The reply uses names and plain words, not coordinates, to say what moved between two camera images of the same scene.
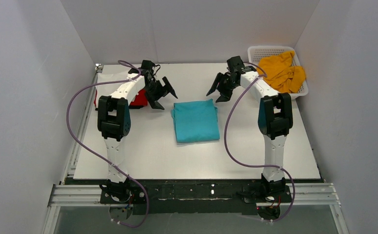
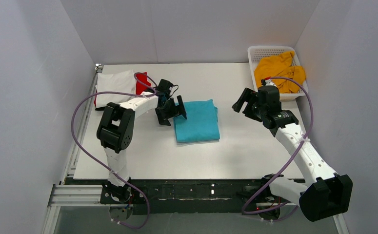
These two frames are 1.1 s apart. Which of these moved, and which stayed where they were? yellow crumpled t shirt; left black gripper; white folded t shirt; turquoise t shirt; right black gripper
Moved: right black gripper; left black gripper
Stayed: white folded t shirt; yellow crumpled t shirt; turquoise t shirt
